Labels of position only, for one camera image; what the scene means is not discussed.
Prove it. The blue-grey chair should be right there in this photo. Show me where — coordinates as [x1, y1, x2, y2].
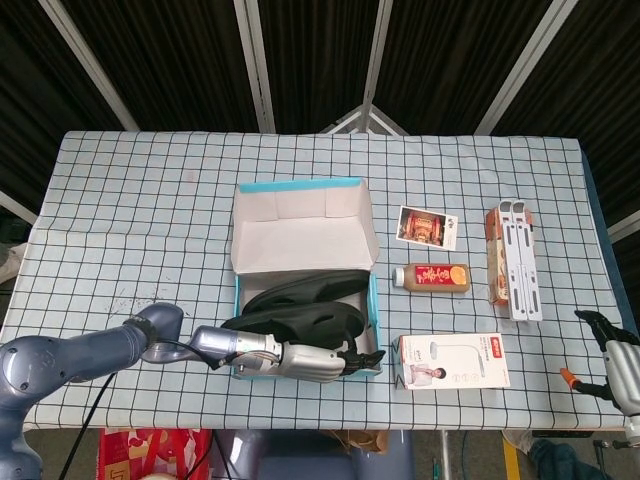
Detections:
[212, 429, 416, 480]

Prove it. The red patterned bag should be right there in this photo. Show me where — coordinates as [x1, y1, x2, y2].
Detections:
[97, 428, 214, 480]

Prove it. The brown paper bag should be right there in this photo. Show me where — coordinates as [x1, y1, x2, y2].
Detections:
[327, 429, 391, 455]

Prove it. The white sneaker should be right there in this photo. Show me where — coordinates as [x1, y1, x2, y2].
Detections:
[501, 430, 532, 454]

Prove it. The white triangular frame brace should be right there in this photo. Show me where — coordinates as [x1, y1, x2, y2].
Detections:
[319, 103, 410, 135]

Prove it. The brown drink bottle red label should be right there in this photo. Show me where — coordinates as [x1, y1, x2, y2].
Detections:
[392, 263, 472, 295]

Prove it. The white folding laptop stand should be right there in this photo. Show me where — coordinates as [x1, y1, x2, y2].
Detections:
[498, 199, 544, 322]

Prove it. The white desk lamp box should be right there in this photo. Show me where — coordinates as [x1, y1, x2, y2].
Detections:
[392, 333, 512, 391]

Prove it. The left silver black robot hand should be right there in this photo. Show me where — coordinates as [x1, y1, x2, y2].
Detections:
[277, 341, 387, 384]

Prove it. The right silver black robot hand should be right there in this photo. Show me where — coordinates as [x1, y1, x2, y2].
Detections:
[559, 309, 640, 416]

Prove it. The black rubber slipper with tag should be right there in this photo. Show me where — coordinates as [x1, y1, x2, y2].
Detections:
[220, 299, 365, 351]

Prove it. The white metal frame bar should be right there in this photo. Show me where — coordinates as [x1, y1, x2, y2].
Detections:
[360, 0, 395, 134]
[0, 189, 40, 225]
[233, 0, 277, 134]
[473, 0, 581, 136]
[607, 209, 640, 245]
[37, 0, 141, 133]

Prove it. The red temple photo postcard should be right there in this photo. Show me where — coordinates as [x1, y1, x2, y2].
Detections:
[397, 205, 460, 251]

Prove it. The light blue shoe box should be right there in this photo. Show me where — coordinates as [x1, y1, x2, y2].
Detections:
[230, 175, 384, 381]

